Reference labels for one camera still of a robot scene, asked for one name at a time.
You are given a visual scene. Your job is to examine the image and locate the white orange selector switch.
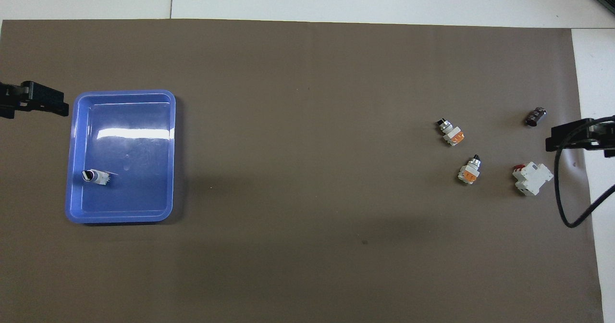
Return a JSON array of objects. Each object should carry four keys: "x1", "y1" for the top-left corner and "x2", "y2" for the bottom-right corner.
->
[
  {"x1": 457, "y1": 154, "x2": 482, "y2": 185},
  {"x1": 435, "y1": 117, "x2": 465, "y2": 147}
]

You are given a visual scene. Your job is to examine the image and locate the small dark connector block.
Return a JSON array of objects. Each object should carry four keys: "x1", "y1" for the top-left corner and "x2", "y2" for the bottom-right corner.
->
[{"x1": 525, "y1": 106, "x2": 548, "y2": 127}]

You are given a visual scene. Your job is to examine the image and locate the white circuit breaker red lever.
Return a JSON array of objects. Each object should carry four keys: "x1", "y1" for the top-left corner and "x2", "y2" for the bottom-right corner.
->
[{"x1": 512, "y1": 162, "x2": 554, "y2": 197}]

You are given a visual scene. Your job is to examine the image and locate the blue plastic tray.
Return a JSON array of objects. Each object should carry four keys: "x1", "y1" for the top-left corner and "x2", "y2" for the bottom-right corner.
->
[{"x1": 65, "y1": 89, "x2": 176, "y2": 224}]

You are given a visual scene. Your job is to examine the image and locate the brown paper table mat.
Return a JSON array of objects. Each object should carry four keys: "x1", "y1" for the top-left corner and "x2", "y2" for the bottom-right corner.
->
[{"x1": 0, "y1": 19, "x2": 605, "y2": 323}]

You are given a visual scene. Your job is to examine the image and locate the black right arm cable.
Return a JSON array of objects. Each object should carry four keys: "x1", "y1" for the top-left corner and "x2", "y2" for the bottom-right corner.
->
[{"x1": 553, "y1": 115, "x2": 615, "y2": 229}]

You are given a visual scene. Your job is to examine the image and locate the white selector switch black knob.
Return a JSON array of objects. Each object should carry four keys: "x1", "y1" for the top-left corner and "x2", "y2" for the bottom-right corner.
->
[{"x1": 81, "y1": 168, "x2": 116, "y2": 187}]

